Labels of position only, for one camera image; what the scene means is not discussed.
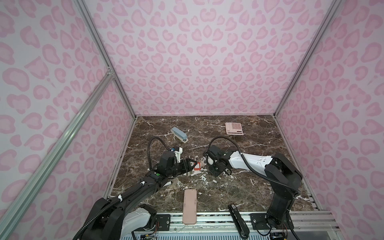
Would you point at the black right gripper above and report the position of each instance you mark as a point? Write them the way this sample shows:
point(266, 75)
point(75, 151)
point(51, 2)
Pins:
point(212, 171)

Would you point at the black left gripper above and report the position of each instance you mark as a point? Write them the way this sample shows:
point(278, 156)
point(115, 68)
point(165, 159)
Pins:
point(188, 167)

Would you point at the red key tag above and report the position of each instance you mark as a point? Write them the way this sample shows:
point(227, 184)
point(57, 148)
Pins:
point(197, 167)

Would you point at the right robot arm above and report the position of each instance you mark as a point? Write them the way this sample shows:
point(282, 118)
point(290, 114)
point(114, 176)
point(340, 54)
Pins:
point(284, 178)

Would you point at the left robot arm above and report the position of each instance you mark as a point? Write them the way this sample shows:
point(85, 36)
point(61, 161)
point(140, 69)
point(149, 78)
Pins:
point(106, 218)

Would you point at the black white marker pen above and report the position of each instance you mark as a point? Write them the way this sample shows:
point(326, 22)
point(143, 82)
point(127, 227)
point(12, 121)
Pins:
point(168, 183)

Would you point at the grey blue stapler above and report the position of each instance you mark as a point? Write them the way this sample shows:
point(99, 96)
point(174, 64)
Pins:
point(179, 134)

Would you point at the pink desk calculator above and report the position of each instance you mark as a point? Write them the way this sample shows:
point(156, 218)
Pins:
point(234, 129)

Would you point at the pink pencil case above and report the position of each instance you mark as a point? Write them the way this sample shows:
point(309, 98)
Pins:
point(190, 207)

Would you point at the black stapler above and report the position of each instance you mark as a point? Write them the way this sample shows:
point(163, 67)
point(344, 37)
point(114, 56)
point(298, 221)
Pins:
point(239, 222)

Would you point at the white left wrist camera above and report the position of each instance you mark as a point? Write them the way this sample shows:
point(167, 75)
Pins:
point(178, 151)

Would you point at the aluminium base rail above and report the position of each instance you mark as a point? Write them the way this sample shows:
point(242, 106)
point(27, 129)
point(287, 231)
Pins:
point(308, 225)

